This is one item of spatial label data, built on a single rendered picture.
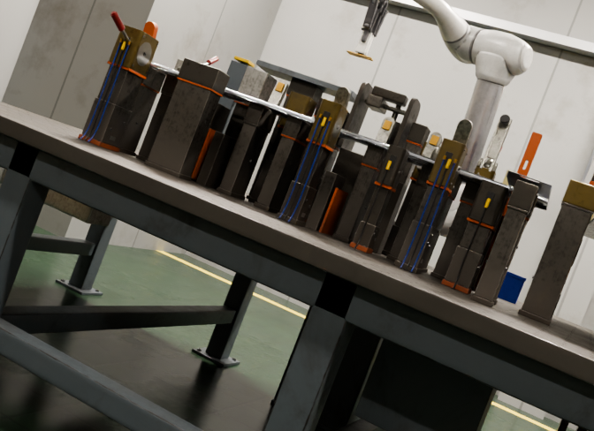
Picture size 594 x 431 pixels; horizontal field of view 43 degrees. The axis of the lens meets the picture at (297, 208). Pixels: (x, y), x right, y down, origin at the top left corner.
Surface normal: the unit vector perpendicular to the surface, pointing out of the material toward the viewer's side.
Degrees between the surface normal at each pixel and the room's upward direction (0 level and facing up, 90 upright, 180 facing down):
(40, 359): 90
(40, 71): 90
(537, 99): 90
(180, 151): 90
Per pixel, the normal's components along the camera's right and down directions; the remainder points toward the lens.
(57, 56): -0.36, -0.12
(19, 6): 0.86, 0.34
